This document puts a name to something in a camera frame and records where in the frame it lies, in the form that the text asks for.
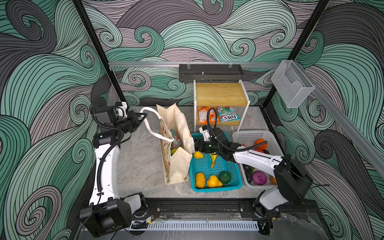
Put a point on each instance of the orange candy bag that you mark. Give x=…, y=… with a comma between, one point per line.
x=203, y=111

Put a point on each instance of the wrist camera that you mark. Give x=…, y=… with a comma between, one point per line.
x=109, y=115
x=211, y=135

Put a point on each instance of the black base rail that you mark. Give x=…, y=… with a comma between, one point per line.
x=245, y=207

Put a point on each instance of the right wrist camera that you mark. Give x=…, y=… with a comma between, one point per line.
x=211, y=135

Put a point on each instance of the white wooden two-tier shelf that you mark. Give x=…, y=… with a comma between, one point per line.
x=220, y=94

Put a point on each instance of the brown potato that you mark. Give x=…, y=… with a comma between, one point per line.
x=273, y=180

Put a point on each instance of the teal plastic basket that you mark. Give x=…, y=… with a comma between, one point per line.
x=203, y=165

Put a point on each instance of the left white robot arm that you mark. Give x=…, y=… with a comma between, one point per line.
x=107, y=212

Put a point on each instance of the yellow corn cob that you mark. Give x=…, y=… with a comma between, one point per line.
x=200, y=180

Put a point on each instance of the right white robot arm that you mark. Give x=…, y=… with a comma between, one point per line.
x=293, y=181

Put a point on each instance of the floral canvas tote bag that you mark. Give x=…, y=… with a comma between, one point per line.
x=176, y=162

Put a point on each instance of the purple red onion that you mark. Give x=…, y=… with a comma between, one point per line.
x=259, y=178

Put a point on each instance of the small yellow pear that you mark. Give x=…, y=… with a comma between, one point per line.
x=198, y=155

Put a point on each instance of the blue-red candy bag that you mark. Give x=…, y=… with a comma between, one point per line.
x=177, y=141

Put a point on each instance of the black metal wall tray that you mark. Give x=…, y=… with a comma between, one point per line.
x=210, y=73

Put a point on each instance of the small dark eggplant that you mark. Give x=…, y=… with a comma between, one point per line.
x=249, y=173

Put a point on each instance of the green Fox's candy bag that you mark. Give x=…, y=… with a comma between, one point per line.
x=228, y=114

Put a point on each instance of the green avocado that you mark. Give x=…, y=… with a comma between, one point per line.
x=225, y=177

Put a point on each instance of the clear acrylic wall holder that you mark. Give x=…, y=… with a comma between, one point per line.
x=292, y=83

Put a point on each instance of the orange tomato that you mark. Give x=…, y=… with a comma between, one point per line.
x=261, y=144

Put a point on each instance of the white slotted cable duct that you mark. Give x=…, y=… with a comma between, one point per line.
x=200, y=226

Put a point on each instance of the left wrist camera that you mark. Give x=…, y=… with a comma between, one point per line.
x=109, y=115

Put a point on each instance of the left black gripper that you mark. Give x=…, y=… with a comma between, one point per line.
x=132, y=117

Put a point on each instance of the white plastic basket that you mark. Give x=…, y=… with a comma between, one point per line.
x=248, y=138

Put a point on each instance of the single yellow banana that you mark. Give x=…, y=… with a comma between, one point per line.
x=213, y=158

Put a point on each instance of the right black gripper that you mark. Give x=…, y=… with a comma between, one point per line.
x=197, y=144

